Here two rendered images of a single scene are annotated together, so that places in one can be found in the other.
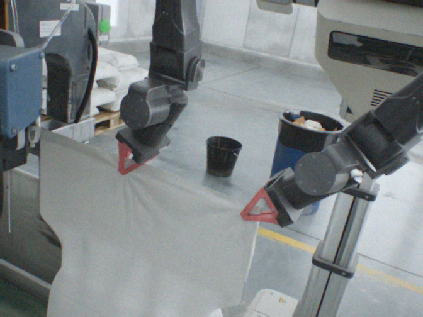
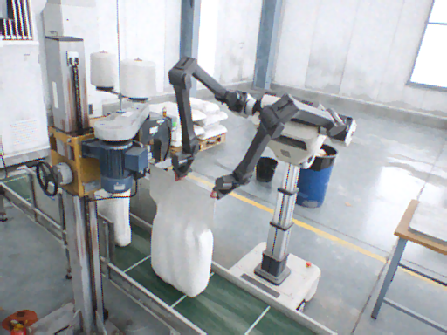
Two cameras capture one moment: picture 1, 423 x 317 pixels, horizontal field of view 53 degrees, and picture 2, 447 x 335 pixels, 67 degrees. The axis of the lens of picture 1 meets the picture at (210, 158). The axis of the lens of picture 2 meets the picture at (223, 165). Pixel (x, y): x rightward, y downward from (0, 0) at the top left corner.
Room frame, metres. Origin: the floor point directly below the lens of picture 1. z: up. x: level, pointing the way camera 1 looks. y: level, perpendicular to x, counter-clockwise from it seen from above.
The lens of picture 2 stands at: (-0.83, -0.46, 1.90)
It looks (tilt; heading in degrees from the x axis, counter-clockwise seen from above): 24 degrees down; 13
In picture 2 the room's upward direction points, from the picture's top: 6 degrees clockwise
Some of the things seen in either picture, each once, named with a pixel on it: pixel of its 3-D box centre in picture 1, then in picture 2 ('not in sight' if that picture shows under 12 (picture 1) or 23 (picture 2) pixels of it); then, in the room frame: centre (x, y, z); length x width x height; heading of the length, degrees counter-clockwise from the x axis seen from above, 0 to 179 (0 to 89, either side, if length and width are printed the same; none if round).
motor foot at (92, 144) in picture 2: not in sight; (98, 149); (0.48, 0.46, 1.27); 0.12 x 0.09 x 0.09; 158
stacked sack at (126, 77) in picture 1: (118, 74); (206, 116); (4.19, 1.04, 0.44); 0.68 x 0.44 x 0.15; 158
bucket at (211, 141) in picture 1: (221, 157); (264, 170); (3.23, -0.09, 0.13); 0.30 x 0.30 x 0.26
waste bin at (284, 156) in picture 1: (301, 162); (312, 174); (2.90, -0.66, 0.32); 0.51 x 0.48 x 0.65; 158
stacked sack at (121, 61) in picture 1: (102, 57); (197, 105); (4.28, 1.23, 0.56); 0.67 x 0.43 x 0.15; 68
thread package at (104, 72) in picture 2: not in sight; (104, 69); (0.72, 0.56, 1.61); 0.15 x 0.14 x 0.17; 68
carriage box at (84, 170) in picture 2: not in sight; (92, 153); (0.60, 0.58, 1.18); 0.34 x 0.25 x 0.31; 158
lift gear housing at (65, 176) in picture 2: not in sight; (61, 174); (0.42, 0.63, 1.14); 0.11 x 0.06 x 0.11; 68
